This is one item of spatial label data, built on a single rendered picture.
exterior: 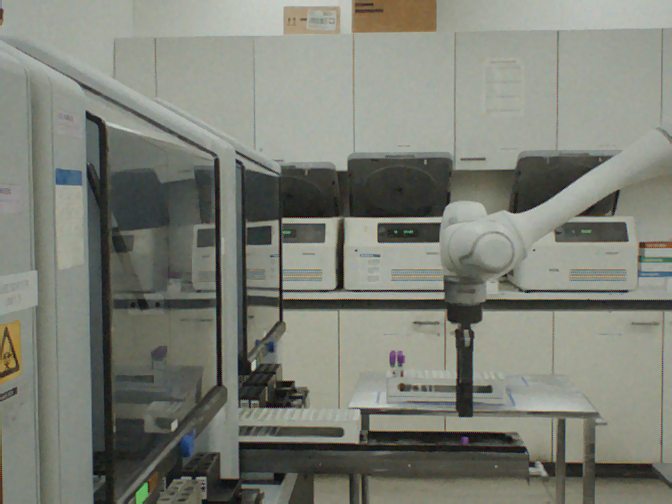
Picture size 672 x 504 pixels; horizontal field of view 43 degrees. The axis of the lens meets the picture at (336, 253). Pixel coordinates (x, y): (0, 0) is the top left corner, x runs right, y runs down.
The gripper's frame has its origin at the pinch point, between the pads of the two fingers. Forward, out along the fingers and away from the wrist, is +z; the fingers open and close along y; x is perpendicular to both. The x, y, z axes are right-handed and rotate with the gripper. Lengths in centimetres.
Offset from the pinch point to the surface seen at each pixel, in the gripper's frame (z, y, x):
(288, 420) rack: 4.2, 3.1, -37.0
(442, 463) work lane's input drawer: 12.4, 4.9, -4.8
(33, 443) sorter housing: -20, 107, -47
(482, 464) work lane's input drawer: 12.5, 4.9, 3.3
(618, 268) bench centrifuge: -11, -231, 93
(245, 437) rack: 8.0, 3.1, -46.1
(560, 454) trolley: 31, -69, 34
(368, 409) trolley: 9.2, -28.4, -20.9
